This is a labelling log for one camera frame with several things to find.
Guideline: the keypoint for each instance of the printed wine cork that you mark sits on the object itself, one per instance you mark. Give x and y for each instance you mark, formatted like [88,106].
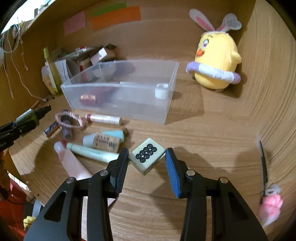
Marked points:
[107,142]

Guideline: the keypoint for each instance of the white mahjong tile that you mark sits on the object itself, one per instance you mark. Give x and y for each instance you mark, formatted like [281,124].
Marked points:
[146,153]

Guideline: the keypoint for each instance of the round white-rimmed tin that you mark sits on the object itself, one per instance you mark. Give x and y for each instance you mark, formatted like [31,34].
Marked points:
[73,126]

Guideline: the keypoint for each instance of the light blue tube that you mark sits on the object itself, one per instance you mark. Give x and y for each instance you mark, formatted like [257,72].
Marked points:
[114,134]

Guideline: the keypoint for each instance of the pink sticky note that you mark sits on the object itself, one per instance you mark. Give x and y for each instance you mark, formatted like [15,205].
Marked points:
[75,23]

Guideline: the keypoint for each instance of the person's orange clothing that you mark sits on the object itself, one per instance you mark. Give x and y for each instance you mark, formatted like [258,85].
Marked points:
[11,208]

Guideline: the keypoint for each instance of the dark glass bottle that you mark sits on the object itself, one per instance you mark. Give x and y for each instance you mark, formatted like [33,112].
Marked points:
[66,133]

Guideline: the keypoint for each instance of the small blue packet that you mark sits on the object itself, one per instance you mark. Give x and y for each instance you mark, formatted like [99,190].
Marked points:
[51,129]

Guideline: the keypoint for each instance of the yellow green spray bottle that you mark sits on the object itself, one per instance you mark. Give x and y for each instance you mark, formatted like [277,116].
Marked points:
[52,69]

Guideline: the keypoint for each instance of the white card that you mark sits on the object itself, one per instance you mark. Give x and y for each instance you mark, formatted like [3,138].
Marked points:
[99,55]

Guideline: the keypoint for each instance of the black stick with pink paw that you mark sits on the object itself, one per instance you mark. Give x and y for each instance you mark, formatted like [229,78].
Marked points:
[270,204]

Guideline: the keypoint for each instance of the orange sticky note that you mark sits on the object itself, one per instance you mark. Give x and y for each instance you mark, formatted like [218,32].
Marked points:
[115,19]

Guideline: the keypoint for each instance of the long pale green tube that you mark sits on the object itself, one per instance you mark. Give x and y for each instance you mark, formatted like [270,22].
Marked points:
[92,152]

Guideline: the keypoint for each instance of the yellow white cream tube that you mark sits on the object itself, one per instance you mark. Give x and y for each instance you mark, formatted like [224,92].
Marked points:
[47,80]

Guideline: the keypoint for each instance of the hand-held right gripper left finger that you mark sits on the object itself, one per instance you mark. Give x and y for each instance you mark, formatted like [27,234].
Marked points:
[120,172]

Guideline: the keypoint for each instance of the green sticky note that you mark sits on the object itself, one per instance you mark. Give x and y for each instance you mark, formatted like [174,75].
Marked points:
[108,9]

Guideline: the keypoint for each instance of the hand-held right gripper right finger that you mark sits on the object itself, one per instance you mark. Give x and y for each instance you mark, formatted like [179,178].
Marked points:
[173,177]

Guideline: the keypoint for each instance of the red-capped white tube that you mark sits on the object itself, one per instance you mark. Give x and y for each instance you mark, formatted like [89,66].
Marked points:
[104,118]

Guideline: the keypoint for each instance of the small white cup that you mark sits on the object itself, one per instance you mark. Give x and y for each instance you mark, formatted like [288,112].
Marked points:
[161,91]

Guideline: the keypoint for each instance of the clear plastic storage box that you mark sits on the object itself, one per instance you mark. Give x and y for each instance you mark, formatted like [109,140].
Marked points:
[129,109]

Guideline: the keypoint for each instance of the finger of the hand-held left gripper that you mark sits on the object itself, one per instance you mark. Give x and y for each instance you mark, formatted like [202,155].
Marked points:
[34,114]

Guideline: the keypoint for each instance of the white paper booklet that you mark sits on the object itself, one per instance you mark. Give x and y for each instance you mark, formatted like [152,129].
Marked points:
[64,68]

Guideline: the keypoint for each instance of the yellow chick plush toy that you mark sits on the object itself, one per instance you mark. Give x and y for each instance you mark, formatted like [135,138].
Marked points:
[217,58]

